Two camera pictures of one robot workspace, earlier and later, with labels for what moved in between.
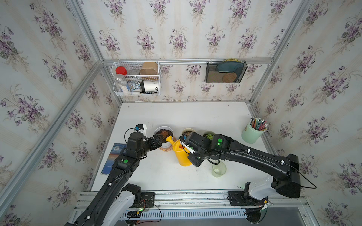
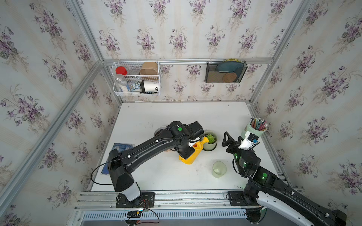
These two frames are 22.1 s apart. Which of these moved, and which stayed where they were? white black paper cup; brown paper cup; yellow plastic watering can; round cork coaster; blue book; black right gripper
Moved: black right gripper; yellow plastic watering can
Stayed: brown paper cup; blue book; white black paper cup; round cork coaster
